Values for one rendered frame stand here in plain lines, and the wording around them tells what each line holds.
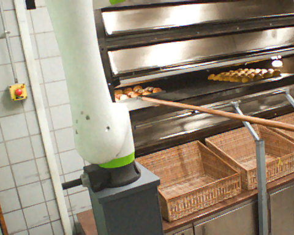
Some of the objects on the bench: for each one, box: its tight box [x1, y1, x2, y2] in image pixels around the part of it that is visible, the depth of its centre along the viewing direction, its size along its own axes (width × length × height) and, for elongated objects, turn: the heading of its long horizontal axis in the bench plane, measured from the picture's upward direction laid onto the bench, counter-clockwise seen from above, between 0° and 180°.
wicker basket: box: [135, 141, 241, 222], centre depth 210 cm, size 49×56×28 cm
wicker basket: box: [205, 124, 294, 191], centre depth 232 cm, size 49×56×28 cm
